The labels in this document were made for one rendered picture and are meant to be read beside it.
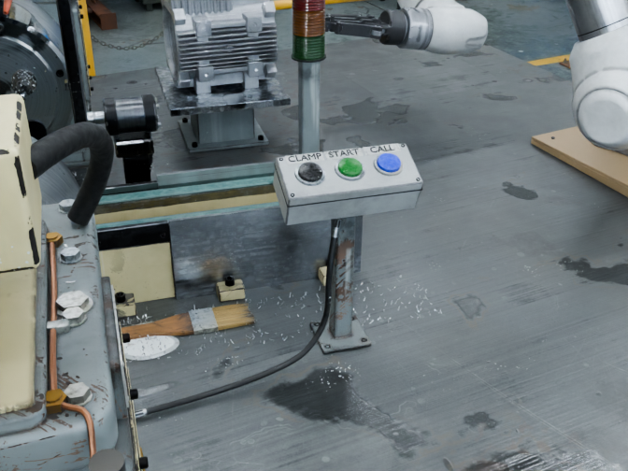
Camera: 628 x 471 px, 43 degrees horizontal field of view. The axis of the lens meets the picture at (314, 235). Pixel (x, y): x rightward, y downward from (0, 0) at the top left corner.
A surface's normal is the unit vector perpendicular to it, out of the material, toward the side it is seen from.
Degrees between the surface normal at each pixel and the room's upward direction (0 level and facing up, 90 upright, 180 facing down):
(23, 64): 90
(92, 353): 0
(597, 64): 79
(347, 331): 90
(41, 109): 90
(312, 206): 112
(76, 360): 0
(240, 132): 90
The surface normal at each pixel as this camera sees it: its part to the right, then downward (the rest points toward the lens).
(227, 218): 0.28, 0.48
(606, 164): -0.03, -0.88
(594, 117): -0.58, 0.48
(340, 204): 0.25, 0.77
